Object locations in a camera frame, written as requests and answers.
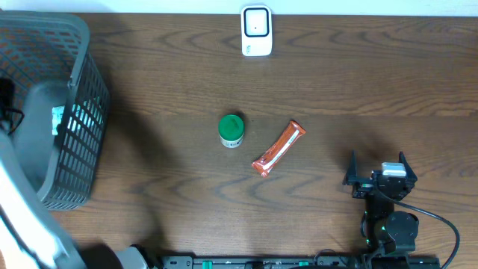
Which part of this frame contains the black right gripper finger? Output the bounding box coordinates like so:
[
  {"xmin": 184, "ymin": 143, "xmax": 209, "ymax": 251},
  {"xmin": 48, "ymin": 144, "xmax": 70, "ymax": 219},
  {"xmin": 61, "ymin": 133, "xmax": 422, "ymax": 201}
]
[
  {"xmin": 344, "ymin": 150, "xmax": 358, "ymax": 184},
  {"xmin": 399, "ymin": 152, "xmax": 417, "ymax": 182}
]

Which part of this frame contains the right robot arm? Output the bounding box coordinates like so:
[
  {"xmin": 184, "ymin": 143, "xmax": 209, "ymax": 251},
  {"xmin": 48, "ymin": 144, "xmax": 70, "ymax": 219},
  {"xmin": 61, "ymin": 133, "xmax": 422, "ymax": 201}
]
[{"xmin": 343, "ymin": 152, "xmax": 419, "ymax": 268}]

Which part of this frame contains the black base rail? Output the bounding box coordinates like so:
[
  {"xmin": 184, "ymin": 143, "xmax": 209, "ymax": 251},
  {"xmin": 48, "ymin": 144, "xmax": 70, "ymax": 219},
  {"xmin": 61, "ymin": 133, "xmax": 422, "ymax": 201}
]
[{"xmin": 159, "ymin": 255, "xmax": 441, "ymax": 269}]

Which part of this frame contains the white barcode scanner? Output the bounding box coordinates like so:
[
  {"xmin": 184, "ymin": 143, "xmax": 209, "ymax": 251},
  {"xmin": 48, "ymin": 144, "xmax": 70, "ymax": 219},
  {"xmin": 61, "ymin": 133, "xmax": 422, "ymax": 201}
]
[{"xmin": 240, "ymin": 5, "xmax": 273, "ymax": 57}]

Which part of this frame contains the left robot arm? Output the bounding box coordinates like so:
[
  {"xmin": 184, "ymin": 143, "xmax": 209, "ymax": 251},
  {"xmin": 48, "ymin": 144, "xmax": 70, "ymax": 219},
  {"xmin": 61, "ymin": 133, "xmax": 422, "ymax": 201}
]
[{"xmin": 1, "ymin": 78, "xmax": 155, "ymax": 269}]

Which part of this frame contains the grey plastic mesh basket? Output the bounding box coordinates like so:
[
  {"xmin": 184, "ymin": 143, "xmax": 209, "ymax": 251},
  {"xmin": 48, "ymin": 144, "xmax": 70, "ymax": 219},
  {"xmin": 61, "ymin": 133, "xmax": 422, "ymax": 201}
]
[{"xmin": 1, "ymin": 11, "xmax": 111, "ymax": 211}]

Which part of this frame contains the orange snack bar wrapper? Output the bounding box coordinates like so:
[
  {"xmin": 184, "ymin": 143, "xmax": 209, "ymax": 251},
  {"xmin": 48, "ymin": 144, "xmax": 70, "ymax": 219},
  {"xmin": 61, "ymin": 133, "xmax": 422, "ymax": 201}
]
[{"xmin": 252, "ymin": 120, "xmax": 306, "ymax": 177}]

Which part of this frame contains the green lid jar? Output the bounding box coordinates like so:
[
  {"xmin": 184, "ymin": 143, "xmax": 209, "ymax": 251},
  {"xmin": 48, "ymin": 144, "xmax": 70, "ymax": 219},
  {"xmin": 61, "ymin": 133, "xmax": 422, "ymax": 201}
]
[{"xmin": 218, "ymin": 114, "xmax": 245, "ymax": 148}]

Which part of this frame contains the teal wet wipes pack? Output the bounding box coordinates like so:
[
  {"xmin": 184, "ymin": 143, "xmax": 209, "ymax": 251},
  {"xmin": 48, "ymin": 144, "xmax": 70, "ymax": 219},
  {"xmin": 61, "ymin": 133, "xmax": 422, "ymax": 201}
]
[{"xmin": 51, "ymin": 100, "xmax": 101, "ymax": 137}]

